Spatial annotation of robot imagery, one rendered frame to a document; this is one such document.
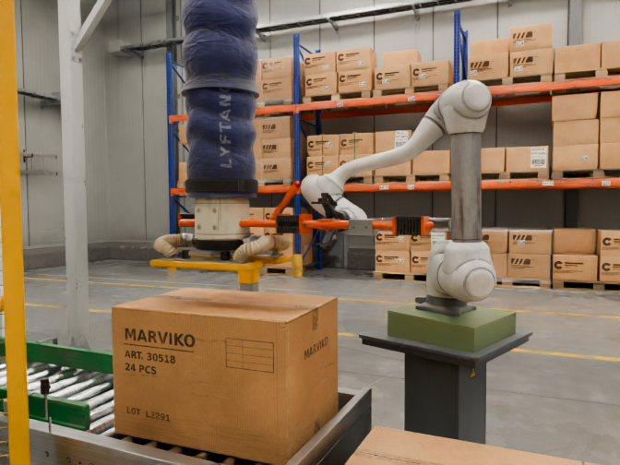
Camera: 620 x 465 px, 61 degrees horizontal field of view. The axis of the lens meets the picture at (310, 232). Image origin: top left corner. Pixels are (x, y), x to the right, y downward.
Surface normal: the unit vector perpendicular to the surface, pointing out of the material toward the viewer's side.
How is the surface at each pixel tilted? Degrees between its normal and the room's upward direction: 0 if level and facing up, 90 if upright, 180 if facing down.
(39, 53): 90
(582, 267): 90
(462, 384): 90
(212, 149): 74
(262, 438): 90
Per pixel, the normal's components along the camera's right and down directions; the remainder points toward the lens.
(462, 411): 0.73, 0.03
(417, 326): -0.68, 0.04
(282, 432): -0.38, 0.05
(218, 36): 0.24, -0.22
